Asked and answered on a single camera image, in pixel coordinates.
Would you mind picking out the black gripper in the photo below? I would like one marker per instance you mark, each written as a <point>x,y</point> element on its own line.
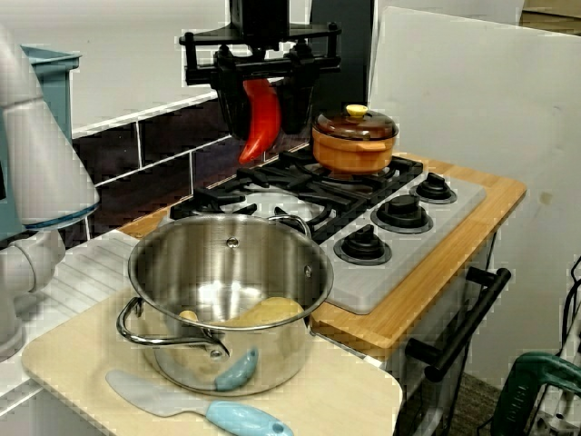
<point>258,18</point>

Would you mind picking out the red toy chili pepper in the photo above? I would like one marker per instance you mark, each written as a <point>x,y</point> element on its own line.
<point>263,122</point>

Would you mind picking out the stainless steel pot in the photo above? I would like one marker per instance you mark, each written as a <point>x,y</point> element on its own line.
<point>272,354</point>

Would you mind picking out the orange toy pot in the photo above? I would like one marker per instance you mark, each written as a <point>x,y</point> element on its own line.
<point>349,154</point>

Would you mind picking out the black burner grate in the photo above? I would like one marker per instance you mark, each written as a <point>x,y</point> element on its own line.
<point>213,197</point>
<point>404,168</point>

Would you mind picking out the dark tile backsplash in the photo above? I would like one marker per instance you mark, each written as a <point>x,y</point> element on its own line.
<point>163,145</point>

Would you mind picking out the black stove knob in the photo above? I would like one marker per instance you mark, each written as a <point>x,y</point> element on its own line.
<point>433,188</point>
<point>363,247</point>
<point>401,213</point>

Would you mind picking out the yellow toy food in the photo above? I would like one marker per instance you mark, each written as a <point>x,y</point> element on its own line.
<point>272,311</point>

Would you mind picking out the grey toy stove top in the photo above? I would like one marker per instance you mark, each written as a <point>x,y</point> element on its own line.
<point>408,263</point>

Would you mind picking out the white foam board panel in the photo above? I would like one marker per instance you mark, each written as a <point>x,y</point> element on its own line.
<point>476,113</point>

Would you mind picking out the grey toy faucet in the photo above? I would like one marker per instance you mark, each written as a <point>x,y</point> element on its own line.
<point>45,159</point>

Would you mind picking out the white ribbed sink counter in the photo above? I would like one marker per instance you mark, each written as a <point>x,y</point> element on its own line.
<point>91,268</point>

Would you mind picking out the wooden countertop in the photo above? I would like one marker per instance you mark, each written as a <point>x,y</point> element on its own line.
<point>454,272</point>

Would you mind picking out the white toy kitchen cabinet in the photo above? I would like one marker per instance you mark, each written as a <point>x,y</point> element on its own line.
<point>394,372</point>

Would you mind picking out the brown cardboard box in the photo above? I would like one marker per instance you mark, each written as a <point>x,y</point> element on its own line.
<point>549,16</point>

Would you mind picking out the light wooden cutting board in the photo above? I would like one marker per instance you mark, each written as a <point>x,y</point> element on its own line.
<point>340,399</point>

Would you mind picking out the green power tool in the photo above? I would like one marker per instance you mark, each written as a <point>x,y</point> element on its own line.
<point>531,377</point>

